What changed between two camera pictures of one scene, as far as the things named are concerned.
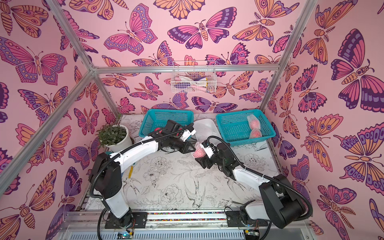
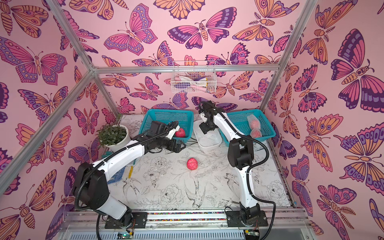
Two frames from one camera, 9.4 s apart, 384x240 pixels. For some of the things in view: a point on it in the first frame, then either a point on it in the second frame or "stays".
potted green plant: [115, 137] stays
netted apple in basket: [255, 133] stays
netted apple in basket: [253, 122] stays
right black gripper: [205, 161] -> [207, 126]
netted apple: [199, 152] -> [192, 164]
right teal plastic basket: [234, 126] stays
